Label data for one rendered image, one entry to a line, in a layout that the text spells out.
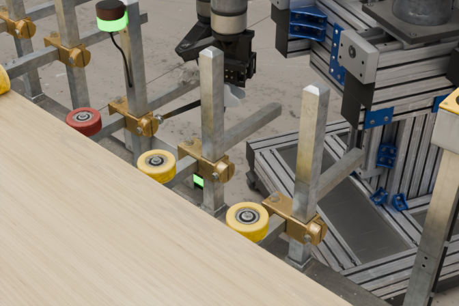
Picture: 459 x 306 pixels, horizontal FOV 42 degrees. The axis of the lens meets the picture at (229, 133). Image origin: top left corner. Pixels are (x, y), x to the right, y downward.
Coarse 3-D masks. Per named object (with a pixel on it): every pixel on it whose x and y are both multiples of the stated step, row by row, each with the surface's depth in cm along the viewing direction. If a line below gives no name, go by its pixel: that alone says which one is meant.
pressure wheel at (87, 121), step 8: (72, 112) 139; (80, 112) 139; (88, 112) 139; (96, 112) 139; (72, 120) 136; (80, 120) 136; (88, 120) 136; (96, 120) 136; (80, 128) 135; (88, 128) 135; (96, 128) 137; (88, 136) 136
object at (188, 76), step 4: (188, 68) 163; (184, 72) 161; (188, 72) 160; (192, 72) 162; (196, 72) 160; (180, 76) 159; (184, 76) 159; (188, 76) 160; (192, 76) 160; (196, 76) 160; (180, 80) 159; (184, 80) 159; (188, 80) 160; (192, 80) 158; (196, 80) 160; (184, 84) 158; (188, 84) 158
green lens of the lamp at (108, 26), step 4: (124, 16) 126; (100, 20) 125; (116, 20) 125; (120, 20) 125; (124, 20) 127; (100, 24) 125; (104, 24) 125; (108, 24) 125; (112, 24) 125; (116, 24) 125; (120, 24) 126; (124, 24) 127; (100, 28) 126; (104, 28) 125; (108, 28) 125; (112, 28) 125; (116, 28) 126; (120, 28) 126
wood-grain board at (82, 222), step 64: (0, 128) 134; (64, 128) 134; (0, 192) 116; (64, 192) 116; (128, 192) 116; (0, 256) 103; (64, 256) 103; (128, 256) 103; (192, 256) 103; (256, 256) 103
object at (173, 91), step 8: (168, 88) 157; (176, 88) 157; (184, 88) 159; (192, 88) 162; (152, 96) 153; (160, 96) 153; (168, 96) 155; (176, 96) 158; (152, 104) 152; (160, 104) 154; (104, 120) 144; (112, 120) 144; (120, 120) 145; (104, 128) 142; (112, 128) 144; (120, 128) 146; (96, 136) 141; (104, 136) 143
